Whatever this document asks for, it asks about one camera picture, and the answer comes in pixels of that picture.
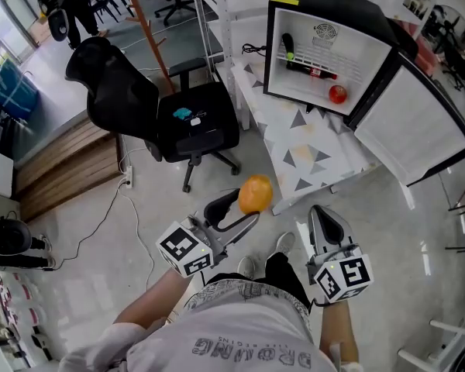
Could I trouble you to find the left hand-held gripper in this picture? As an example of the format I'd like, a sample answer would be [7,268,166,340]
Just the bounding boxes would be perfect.
[155,188,261,278]

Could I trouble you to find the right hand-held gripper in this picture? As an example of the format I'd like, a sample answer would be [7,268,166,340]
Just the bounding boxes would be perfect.
[305,204,374,304]

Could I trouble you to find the yellow-brown oval fruit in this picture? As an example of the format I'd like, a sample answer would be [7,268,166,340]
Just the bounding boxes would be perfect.
[238,174,274,215]

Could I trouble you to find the black mini fridge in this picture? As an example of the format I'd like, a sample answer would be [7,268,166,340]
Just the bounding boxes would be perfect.
[262,0,465,188]

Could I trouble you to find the person's right forearm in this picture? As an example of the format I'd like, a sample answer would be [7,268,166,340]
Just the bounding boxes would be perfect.
[318,300,360,363]

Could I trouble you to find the person's left forearm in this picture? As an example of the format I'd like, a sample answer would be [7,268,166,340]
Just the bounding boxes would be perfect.
[114,267,195,329]

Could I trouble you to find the person's right shoe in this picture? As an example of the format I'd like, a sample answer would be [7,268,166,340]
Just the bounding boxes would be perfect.
[273,231,297,257]

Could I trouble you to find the person's shoe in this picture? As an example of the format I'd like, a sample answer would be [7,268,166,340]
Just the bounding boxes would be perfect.
[236,256,257,281]
[273,231,297,257]

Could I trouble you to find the person's left shoe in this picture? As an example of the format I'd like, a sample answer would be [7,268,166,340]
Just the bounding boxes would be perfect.
[236,256,257,281]

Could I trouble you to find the person's black shorts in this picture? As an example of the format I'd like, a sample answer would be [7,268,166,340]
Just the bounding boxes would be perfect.
[207,252,311,309]

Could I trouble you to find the person's white printed shirt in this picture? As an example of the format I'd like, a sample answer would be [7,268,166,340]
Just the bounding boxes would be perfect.
[57,277,365,372]

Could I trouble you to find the red tomato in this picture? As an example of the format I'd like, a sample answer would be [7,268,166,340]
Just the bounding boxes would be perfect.
[328,84,349,105]

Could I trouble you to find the dark bottle with red label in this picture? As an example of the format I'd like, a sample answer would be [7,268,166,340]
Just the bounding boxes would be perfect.
[285,60,338,81]

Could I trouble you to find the white chair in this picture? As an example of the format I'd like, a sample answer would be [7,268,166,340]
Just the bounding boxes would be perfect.
[397,318,465,372]

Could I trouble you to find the black mesh office chair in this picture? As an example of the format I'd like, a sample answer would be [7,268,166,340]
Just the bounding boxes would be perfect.
[64,36,242,194]

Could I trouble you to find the wooden step platform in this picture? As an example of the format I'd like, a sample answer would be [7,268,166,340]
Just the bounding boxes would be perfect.
[14,116,125,224]

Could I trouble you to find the dark purple eggplant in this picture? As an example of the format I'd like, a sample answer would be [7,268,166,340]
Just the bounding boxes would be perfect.
[281,32,296,61]

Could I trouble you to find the white metal shelf rack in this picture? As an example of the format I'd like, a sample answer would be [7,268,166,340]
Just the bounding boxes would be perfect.
[189,0,288,131]

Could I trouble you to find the orange wooden coat rack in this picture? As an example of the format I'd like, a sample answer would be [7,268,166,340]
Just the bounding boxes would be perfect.
[119,0,176,95]

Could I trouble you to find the pink cloth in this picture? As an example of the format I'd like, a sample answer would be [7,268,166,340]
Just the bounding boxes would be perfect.
[391,17,439,77]

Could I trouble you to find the black white handheld device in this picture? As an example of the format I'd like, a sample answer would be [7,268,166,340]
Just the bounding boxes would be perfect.
[46,8,71,42]
[0,215,33,257]

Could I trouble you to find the blue plastic bin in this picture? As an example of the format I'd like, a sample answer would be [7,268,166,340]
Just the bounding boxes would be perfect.
[0,58,40,122]

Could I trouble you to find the white floor cable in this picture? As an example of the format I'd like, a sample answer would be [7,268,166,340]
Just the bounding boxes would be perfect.
[118,176,156,286]

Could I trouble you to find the black floor cable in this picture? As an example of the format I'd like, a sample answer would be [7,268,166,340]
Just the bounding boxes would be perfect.
[42,186,121,273]

